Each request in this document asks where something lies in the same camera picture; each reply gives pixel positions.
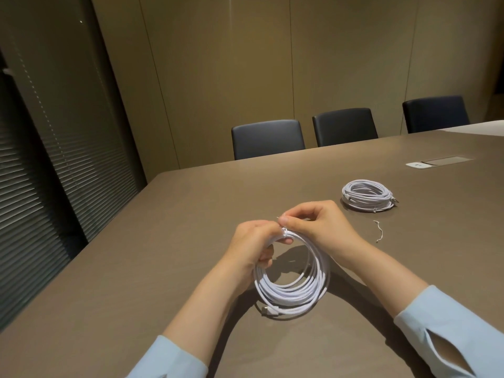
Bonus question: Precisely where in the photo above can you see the glass partition with grey blinds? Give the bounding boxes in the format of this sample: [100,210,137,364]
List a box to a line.
[0,0,149,335]

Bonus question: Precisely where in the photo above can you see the dark meeting chair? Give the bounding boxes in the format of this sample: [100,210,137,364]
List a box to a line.
[231,119,306,161]
[312,107,379,148]
[402,94,471,134]

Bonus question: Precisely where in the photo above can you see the pile of white cables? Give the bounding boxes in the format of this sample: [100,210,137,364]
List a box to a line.
[254,228,331,318]

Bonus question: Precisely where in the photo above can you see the white table socket panel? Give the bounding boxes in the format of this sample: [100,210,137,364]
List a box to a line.
[406,155,475,170]

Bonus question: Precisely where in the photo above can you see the person's left forearm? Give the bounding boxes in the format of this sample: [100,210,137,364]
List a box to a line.
[125,271,247,378]

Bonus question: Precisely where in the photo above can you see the person's right forearm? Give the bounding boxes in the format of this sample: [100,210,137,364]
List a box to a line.
[342,239,504,378]

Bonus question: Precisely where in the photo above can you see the white cable bundle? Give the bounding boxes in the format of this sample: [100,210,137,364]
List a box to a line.
[341,178,394,204]

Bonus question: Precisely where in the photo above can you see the person's right hand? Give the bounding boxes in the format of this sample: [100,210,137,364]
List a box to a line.
[281,200,369,268]

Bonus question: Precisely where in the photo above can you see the person's left hand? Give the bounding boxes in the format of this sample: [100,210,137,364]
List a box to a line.
[220,219,294,300]

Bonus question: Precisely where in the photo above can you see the pale beige table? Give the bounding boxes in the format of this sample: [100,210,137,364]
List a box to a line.
[437,120,504,138]

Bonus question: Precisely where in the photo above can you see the brown table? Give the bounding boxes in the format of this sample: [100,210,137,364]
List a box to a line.
[0,128,504,378]

